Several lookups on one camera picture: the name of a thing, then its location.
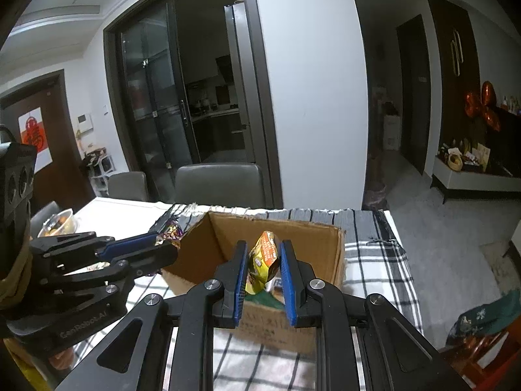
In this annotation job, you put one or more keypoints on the yellow orange snack packet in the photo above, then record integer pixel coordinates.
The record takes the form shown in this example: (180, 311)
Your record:
(263, 262)

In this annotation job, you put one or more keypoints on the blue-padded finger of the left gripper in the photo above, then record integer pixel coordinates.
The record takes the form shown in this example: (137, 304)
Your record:
(102, 287)
(80, 250)

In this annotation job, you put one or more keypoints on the purple foil candy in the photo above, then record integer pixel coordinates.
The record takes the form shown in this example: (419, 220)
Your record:
(171, 233)

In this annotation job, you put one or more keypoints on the brown cardboard box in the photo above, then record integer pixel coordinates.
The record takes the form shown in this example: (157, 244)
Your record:
(213, 240)

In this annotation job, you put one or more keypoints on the wall intercom panel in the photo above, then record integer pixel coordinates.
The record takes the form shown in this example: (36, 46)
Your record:
(85, 123)

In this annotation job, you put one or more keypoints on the red fu door poster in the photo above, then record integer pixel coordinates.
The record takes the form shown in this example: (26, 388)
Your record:
(32, 132)

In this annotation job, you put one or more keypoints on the dark glass sliding door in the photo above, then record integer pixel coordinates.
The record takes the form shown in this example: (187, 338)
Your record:
(188, 85)

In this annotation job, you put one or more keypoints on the red gift bag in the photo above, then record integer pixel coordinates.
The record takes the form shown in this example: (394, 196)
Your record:
(483, 346)

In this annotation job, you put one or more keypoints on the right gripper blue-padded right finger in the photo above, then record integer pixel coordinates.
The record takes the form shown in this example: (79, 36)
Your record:
(360, 342)

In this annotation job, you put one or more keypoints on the white shoe rack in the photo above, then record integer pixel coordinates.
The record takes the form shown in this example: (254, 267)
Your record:
(97, 166)

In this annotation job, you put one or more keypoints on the black white plaid tablecloth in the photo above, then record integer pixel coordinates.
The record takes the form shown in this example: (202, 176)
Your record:
(375, 262)

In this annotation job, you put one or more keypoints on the red foil balloon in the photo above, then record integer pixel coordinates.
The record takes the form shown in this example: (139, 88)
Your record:
(483, 105)

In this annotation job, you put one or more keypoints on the grey chair near box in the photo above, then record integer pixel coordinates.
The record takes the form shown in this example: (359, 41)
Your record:
(220, 184)

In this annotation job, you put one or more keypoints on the grey chair left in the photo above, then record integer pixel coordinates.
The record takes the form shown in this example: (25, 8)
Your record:
(128, 185)

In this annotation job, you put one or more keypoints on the green cracker packet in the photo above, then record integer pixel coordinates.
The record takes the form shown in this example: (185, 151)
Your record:
(266, 299)

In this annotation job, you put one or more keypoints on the white low tv cabinet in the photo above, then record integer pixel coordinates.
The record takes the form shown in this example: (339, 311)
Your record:
(472, 185)

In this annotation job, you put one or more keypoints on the clear fruit bowl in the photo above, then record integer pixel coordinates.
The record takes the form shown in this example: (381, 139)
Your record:
(62, 223)

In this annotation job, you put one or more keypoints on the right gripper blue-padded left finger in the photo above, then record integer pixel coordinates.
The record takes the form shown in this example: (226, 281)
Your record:
(167, 343)

